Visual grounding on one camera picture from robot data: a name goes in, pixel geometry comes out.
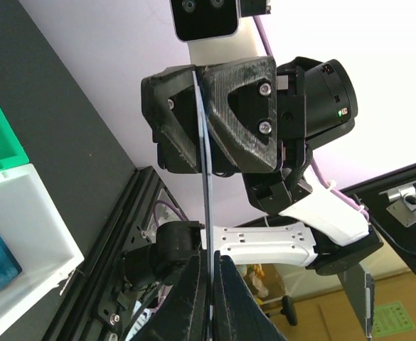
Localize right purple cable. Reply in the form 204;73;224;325
253;13;370;228

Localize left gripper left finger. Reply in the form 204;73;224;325
136;252;208;341

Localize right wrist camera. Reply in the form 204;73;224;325
170;0;272;65

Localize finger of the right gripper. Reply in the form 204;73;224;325
141;65;201;174
196;56;277;173

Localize blue credit card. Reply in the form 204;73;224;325
192;71;215;323

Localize white storage bin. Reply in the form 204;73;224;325
0;164;84;336

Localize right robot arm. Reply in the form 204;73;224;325
121;56;382;289

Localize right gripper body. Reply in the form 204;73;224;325
154;58;315;178

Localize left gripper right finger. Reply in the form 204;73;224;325
213;251;287;341

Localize black aluminium rail frame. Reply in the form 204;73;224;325
43;167;186;340

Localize monitor mount bracket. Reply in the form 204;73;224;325
380;180;416;228

